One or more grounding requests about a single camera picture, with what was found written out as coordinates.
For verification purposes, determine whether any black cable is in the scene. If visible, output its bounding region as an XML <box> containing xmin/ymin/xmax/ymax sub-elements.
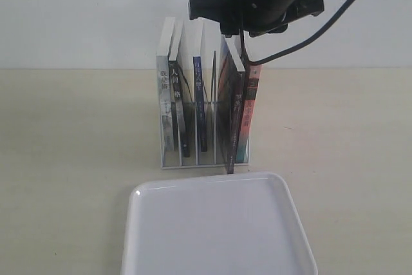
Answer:
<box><xmin>238</xmin><ymin>0</ymin><xmax>390</xmax><ymax>66</ymax></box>

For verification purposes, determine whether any black spine book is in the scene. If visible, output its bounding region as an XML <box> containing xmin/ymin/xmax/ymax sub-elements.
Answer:
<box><xmin>168</xmin><ymin>19</ymin><xmax>192</xmax><ymax>158</ymax></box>

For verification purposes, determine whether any blue moon cover book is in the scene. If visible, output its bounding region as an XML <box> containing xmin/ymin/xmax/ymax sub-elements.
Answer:
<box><xmin>183</xmin><ymin>22</ymin><xmax>209</xmax><ymax>153</ymax></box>

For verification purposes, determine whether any grey white book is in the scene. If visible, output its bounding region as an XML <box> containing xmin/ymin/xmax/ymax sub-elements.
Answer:
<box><xmin>156</xmin><ymin>17</ymin><xmax>176</xmax><ymax>159</ymax></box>

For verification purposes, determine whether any white plastic tray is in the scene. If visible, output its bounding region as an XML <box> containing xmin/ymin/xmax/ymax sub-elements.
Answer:
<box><xmin>121</xmin><ymin>172</ymin><xmax>318</xmax><ymax>274</ymax></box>

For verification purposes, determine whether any white wire book rack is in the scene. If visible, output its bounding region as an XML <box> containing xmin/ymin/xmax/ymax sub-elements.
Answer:
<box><xmin>155</xmin><ymin>50</ymin><xmax>250</xmax><ymax>171</ymax></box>

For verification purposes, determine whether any red spine book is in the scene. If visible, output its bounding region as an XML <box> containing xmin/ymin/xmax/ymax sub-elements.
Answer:
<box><xmin>235</xmin><ymin>38</ymin><xmax>261</xmax><ymax>164</ymax></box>

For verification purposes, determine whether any dark maroon book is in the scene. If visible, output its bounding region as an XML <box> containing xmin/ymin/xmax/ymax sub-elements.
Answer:
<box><xmin>217</xmin><ymin>36</ymin><xmax>247</xmax><ymax>175</ymax></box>

